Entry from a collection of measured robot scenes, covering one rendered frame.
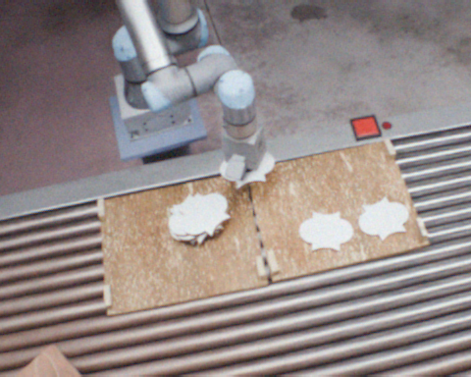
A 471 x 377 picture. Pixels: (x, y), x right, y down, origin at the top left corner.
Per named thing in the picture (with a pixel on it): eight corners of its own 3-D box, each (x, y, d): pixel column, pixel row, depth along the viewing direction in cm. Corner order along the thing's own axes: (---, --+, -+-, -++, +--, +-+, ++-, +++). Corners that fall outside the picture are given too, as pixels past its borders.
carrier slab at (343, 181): (245, 173, 188) (244, 170, 187) (387, 143, 192) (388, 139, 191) (273, 284, 170) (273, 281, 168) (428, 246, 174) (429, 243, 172)
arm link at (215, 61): (180, 55, 152) (196, 85, 147) (225, 37, 154) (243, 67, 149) (185, 79, 159) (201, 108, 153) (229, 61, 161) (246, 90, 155)
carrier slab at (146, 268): (100, 204, 185) (99, 200, 183) (244, 175, 188) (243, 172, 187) (109, 317, 166) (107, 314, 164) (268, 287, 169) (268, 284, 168)
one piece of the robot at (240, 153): (207, 141, 152) (216, 184, 166) (243, 151, 150) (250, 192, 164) (228, 103, 158) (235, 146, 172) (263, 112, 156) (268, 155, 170)
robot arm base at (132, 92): (124, 81, 204) (115, 57, 196) (171, 71, 204) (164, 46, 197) (126, 115, 195) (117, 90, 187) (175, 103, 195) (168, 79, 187)
